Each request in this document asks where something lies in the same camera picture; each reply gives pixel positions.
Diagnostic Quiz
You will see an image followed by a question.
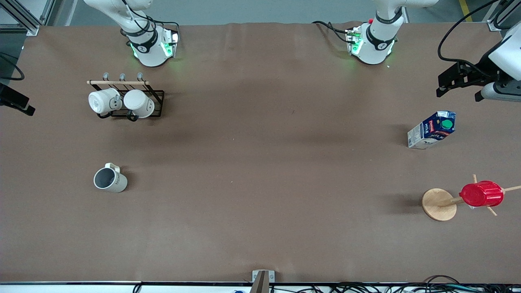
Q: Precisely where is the grey white mug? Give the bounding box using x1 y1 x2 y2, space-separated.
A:
93 163 128 193

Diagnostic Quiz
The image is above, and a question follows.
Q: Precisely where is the black left base cable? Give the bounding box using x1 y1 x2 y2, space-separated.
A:
312 20 351 44

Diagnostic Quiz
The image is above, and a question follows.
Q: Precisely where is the white mug with face print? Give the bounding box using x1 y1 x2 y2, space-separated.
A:
88 88 123 115

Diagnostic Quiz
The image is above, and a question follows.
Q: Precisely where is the blue white milk carton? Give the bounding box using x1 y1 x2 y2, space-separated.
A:
407 111 457 150

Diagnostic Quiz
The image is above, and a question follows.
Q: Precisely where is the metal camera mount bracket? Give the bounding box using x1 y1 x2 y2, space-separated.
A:
249 270 275 293

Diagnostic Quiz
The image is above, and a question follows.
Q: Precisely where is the black base cable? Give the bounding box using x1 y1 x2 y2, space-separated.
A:
312 20 351 44
121 0 180 34

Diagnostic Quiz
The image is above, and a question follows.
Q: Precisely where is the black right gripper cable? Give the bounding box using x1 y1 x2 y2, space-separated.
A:
0 52 25 81

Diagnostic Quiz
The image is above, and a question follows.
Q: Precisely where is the red plastic cup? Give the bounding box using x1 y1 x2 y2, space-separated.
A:
460 181 505 208

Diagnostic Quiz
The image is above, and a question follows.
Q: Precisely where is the wooden mug tree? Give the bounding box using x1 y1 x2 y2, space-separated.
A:
422 174 521 222

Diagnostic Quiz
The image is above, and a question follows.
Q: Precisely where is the black wire mug rack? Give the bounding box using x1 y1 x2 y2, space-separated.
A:
87 72 165 122

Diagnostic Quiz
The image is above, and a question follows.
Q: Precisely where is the black right base cable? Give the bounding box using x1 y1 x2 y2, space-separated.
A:
121 0 180 34

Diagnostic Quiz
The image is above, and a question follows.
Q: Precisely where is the black cable bundle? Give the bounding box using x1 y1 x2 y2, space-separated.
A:
269 275 521 293

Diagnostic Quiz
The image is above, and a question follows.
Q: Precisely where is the aluminium frame profile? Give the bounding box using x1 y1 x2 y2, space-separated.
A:
488 0 514 32
0 0 55 36

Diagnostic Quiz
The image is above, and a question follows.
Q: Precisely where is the plain white mug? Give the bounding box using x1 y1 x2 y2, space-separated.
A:
123 89 155 119

